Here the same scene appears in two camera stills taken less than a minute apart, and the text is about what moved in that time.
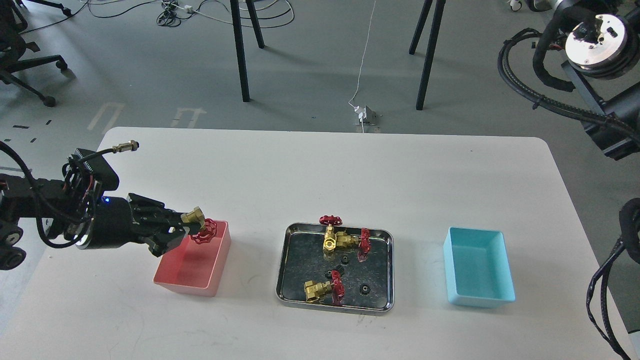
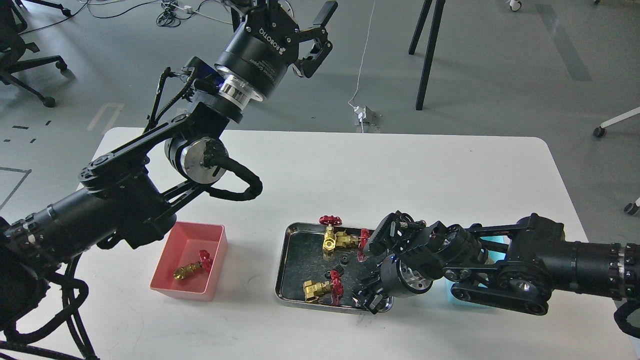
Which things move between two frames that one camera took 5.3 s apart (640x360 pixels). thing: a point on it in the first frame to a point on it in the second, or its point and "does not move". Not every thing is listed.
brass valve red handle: (206, 234) to (205, 261)
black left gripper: (115, 221) to (254, 61)
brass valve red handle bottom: (315, 292) does not move
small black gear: (328, 274) does not move
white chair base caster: (515, 5) does not move
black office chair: (13, 23) does not move
